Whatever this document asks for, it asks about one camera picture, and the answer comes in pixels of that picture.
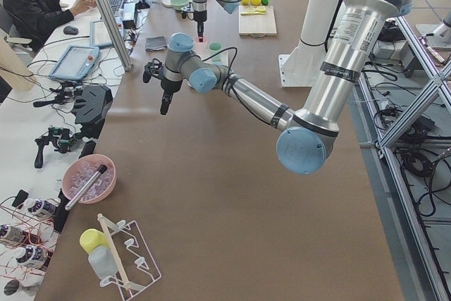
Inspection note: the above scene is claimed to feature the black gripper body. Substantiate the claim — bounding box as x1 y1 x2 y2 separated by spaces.
180 1 207 32
142 58 182 99

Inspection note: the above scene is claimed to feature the green cup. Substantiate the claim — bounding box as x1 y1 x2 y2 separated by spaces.
208 42 222 62

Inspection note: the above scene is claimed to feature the blue teach pendant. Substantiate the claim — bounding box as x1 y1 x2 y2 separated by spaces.
48 45 99 81
89 20 113 49

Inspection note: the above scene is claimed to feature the white wire cup rack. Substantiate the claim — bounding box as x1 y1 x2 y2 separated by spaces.
97 214 162 300

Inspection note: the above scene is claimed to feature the grey folded cloth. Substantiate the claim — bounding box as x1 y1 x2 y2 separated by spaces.
145 36 167 51

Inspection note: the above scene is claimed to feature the lemon slice near knife tip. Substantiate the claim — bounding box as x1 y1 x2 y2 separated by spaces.
255 6 266 13

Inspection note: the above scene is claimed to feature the metal muddler in bowl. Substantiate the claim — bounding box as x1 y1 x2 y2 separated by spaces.
64 164 108 211

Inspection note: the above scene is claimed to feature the pink ice bowl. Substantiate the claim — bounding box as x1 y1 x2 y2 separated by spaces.
62 154 117 204

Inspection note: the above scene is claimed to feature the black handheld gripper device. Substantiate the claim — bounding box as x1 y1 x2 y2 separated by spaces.
34 126 82 168

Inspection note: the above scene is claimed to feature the green bowl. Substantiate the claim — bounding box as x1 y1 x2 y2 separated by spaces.
171 0 190 11

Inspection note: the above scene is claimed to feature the cream rabbit tray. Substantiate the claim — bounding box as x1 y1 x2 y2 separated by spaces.
186 49 229 93

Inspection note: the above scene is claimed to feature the wooden cutting board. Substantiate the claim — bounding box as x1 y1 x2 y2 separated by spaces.
238 6 278 37

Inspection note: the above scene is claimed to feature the computer mouse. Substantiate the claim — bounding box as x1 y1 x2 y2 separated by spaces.
63 25 78 35

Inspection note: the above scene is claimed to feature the clear cup on rack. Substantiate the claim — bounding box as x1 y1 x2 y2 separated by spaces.
88 245 118 280

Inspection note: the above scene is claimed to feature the yellow plastic knife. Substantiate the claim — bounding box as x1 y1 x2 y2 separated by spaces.
240 11 266 16

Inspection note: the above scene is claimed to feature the yellow cup on rack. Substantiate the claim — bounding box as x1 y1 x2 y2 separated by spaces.
79 228 109 254

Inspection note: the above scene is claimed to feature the pink cup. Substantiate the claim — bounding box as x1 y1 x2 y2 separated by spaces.
194 36 209 55

